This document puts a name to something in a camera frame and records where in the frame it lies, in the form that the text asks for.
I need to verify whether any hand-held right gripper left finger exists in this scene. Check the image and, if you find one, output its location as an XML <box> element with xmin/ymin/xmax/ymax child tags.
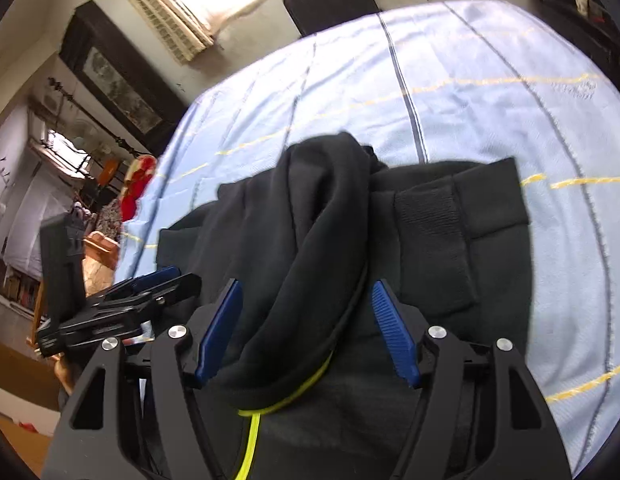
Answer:
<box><xmin>42</xmin><ymin>278</ymin><xmax>243</xmax><ymax>480</ymax></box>

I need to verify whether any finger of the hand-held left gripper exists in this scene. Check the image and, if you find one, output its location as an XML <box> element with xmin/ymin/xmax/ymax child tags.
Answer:
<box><xmin>97</xmin><ymin>266</ymin><xmax>183</xmax><ymax>301</ymax></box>
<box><xmin>86</xmin><ymin>273</ymin><xmax>203</xmax><ymax>321</ymax></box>

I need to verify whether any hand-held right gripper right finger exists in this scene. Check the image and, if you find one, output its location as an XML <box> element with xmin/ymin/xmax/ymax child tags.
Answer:
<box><xmin>371</xmin><ymin>279</ymin><xmax>573</xmax><ymax>480</ymax></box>

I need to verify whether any black hoodie with yellow zipper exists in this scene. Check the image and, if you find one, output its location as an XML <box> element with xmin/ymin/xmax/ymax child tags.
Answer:
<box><xmin>142</xmin><ymin>131</ymin><xmax>533</xmax><ymax>480</ymax></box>

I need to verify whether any wooden armchair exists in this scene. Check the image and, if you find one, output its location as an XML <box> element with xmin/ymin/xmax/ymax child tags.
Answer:
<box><xmin>82</xmin><ymin>230</ymin><xmax>121</xmax><ymax>298</ymax></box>

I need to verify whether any bookshelf with books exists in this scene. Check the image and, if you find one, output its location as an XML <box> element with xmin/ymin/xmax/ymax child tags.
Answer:
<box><xmin>0</xmin><ymin>260</ymin><xmax>43</xmax><ymax>311</ymax></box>

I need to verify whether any red floral blanket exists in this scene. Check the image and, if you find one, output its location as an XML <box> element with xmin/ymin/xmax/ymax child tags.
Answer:
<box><xmin>120</xmin><ymin>155</ymin><xmax>158</xmax><ymax>221</ymax></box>

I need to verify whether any barred window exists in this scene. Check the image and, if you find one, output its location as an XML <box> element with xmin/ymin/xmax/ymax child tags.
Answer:
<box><xmin>30</xmin><ymin>127</ymin><xmax>93</xmax><ymax>178</ymax></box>

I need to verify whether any dark wooden coat stand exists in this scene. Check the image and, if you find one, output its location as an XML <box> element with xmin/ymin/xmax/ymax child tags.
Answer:
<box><xmin>47</xmin><ymin>77</ymin><xmax>155</xmax><ymax>158</ymax></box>

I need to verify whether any dark framed painting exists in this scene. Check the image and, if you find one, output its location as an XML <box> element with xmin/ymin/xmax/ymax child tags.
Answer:
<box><xmin>58</xmin><ymin>0</ymin><xmax>188</xmax><ymax>153</ymax></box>

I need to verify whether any light blue striped bed sheet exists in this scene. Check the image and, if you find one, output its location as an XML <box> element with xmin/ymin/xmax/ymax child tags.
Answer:
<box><xmin>112</xmin><ymin>0</ymin><xmax>620</xmax><ymax>476</ymax></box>

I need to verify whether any beige checked curtain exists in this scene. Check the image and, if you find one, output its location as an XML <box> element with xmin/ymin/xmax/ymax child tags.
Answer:
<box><xmin>92</xmin><ymin>0</ymin><xmax>215</xmax><ymax>65</ymax></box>

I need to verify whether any black desk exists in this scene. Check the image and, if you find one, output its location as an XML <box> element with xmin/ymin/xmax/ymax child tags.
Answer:
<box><xmin>522</xmin><ymin>0</ymin><xmax>620</xmax><ymax>68</ymax></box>

